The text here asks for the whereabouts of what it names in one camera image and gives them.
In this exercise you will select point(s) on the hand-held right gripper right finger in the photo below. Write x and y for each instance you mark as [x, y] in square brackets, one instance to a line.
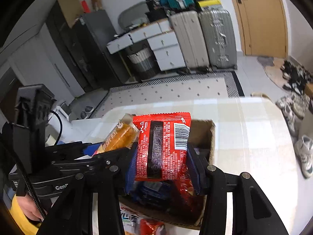
[194, 170]

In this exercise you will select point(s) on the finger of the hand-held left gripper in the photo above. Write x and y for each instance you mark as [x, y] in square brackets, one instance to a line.
[97, 162]
[73, 151]

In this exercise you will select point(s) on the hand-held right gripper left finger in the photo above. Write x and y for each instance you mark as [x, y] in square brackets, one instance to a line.
[130, 170]

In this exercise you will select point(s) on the orange bread packet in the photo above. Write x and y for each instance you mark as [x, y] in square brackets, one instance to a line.
[119, 134]

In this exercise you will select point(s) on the brown cardboard box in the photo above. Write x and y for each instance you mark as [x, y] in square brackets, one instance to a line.
[210, 137]

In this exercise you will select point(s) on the red black-window snack packet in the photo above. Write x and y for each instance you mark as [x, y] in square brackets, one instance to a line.
[163, 146]

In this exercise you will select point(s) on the person's left forearm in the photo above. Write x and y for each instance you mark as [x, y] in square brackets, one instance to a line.
[18, 221]

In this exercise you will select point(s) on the person's left hand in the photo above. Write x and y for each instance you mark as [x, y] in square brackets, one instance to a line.
[28, 208]

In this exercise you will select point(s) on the white side table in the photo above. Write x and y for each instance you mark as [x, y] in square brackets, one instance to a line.
[85, 129]

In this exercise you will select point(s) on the red blue-label snack packet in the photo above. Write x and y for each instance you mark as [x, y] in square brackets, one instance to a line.
[187, 195]

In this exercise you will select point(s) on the blue snack packet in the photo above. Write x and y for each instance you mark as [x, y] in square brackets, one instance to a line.
[151, 193]

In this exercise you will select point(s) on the pair of grey slippers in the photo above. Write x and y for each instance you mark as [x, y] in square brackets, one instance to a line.
[88, 110]

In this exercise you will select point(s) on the white noodle snack packet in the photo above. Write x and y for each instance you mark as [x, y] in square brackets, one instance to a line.
[128, 219]

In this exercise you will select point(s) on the white red snack packet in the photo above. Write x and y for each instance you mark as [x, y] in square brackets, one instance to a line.
[150, 227]

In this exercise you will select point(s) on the white cabinet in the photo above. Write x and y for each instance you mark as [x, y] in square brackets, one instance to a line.
[44, 63]

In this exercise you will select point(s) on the patterned floor rug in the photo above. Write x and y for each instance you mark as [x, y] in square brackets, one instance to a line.
[171, 90]

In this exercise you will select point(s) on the black cabinet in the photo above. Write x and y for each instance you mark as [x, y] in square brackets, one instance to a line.
[93, 49]

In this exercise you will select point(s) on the striped laundry basket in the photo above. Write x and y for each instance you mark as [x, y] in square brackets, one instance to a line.
[143, 62]

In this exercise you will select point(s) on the pile of floor sneakers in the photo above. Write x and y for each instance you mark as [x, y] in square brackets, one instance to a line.
[293, 107]

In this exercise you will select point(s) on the white drawer desk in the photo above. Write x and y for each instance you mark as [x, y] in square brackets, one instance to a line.
[166, 51]

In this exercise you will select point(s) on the beige round door mat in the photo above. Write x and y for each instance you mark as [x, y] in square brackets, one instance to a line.
[276, 74]

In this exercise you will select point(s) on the flat cardboard sheet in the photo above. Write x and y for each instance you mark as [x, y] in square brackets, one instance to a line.
[71, 9]

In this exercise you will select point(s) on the small grey door mat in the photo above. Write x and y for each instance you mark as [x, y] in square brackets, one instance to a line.
[265, 60]

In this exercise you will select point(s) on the beige suitcase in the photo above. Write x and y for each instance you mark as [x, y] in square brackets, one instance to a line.
[188, 39]

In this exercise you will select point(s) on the silver suitcase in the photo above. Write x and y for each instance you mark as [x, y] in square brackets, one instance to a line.
[217, 36]

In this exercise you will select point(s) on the brown paper bag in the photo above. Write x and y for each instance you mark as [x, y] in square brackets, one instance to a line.
[96, 2]

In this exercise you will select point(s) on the black bag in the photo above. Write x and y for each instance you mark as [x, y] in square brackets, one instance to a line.
[156, 7]

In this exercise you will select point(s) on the yellow black box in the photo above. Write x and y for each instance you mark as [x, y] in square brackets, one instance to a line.
[209, 4]

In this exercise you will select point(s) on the wooden door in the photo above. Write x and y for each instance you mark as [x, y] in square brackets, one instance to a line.
[261, 17]

